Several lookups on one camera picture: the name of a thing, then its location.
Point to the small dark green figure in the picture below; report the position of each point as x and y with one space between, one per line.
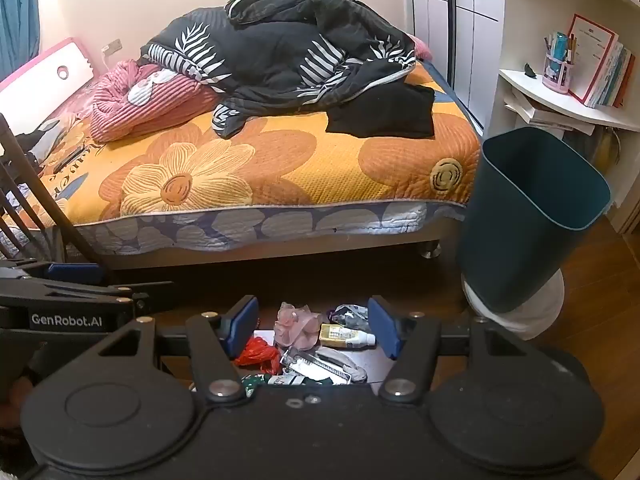
530 70

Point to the white sliding wardrobe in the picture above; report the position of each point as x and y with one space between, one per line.
470 30

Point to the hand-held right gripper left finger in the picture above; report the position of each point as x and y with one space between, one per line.
246 322

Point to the wall socket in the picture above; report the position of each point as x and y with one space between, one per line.
112 46

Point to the black cloth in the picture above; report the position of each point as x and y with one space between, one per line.
385 110

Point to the white corner shelf unit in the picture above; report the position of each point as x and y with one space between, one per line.
525 20

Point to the blue curtain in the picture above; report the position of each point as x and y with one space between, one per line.
17 15

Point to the pile of trash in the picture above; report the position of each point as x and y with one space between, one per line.
372 362

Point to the silver black foil wrapper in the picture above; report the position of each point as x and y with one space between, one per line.
312 365

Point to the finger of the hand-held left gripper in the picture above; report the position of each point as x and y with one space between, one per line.
75 274

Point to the white pink headboard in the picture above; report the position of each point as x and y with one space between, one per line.
45 70

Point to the pink ribbed blanket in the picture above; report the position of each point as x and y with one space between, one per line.
422 48
120 110

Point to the bed with orange floral bedspread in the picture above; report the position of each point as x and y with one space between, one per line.
280 160

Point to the black leaf-print quilt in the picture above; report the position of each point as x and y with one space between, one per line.
280 45

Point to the black white wrapper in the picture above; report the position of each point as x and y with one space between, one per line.
350 316

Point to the pink pen holder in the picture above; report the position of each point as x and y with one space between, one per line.
557 75

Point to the red-bordered booklet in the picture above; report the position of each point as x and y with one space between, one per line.
592 50

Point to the red plastic bag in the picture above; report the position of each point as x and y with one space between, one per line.
257 352

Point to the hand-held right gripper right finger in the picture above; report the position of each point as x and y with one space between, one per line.
382 327

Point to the pink wrapper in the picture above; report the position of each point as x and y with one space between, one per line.
297 327

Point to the yellow bag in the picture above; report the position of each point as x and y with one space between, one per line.
607 150

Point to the dark wooden chair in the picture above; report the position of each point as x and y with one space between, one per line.
30 180

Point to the teal trash bin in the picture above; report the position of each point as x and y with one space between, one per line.
525 210

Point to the white plastic bag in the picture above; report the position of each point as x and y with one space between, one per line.
535 317

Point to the green white wrapper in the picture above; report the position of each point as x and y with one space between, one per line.
250 381

